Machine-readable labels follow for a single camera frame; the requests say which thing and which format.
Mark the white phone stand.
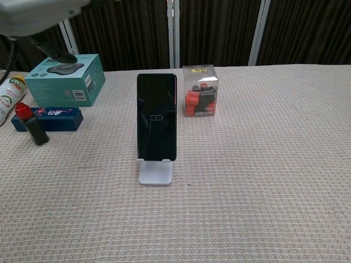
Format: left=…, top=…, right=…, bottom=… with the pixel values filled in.
left=138, top=158, right=173, bottom=186

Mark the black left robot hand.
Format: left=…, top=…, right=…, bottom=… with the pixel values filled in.
left=28, top=31, right=78, bottom=64

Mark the upright white frame post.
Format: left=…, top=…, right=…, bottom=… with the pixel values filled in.
left=166, top=0, right=180, bottom=68

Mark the dark blue rectangular box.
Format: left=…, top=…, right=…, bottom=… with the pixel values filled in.
left=10, top=106, right=84, bottom=133

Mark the beige woven tablecloth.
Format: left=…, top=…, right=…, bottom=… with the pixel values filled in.
left=0, top=64, right=351, bottom=263

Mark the white plastic drink bottle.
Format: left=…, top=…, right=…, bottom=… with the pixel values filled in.
left=0, top=75, right=27, bottom=126

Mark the slanted white frame post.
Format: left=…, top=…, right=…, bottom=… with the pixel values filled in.
left=58, top=19, right=79, bottom=55
left=247, top=0, right=272, bottom=66

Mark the teal wireless charger box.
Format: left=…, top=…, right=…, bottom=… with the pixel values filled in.
left=24, top=53, right=106, bottom=107

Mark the black bottle with red cap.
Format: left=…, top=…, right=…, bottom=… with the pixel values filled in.
left=14, top=102, right=50, bottom=146

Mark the black smartphone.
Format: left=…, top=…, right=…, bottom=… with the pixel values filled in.
left=136, top=73, right=178, bottom=161

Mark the clear box with red-black gadget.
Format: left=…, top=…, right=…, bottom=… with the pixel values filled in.
left=182, top=64, right=220, bottom=118

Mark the dark brown curtain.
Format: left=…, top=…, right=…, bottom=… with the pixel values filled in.
left=0, top=0, right=351, bottom=72

